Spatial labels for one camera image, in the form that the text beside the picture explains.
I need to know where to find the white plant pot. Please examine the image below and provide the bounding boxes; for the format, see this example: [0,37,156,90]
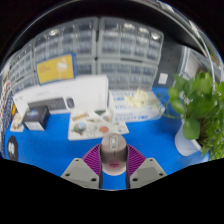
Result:
[174,119,203,157]

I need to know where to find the cream disposable gloves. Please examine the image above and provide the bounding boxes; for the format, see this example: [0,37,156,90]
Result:
[128,88,151,108]

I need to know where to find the dark grey drawer cabinet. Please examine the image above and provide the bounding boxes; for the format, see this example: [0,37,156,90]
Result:
[156,36,184,89]

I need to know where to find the beige computer mouse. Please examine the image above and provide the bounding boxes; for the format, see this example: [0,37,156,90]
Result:
[99,133,128,177]

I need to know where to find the red blue checked cloth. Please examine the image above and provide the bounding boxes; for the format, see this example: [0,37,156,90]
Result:
[0,74,13,114]

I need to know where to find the white blue glove box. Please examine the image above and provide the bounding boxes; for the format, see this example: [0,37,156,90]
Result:
[108,89,166,124]

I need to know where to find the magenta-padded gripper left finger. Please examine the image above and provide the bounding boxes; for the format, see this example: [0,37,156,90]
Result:
[60,143,104,190]

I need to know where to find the cartoon animal sticker sheet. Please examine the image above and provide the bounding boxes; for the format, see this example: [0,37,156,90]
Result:
[67,109,130,142]

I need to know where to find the white keyboard packaging box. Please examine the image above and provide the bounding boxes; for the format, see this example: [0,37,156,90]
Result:
[12,74,110,118]

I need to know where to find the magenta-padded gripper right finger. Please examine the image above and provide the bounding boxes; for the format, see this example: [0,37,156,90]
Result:
[125,144,168,190]

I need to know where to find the yellow and blue box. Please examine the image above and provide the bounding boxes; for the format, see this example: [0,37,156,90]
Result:
[35,53,77,85]

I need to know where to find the small black product box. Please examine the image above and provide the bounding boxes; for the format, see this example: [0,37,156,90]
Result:
[21,105,51,132]

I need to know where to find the green leafy plant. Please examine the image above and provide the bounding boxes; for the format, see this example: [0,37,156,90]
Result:
[163,71,224,161]

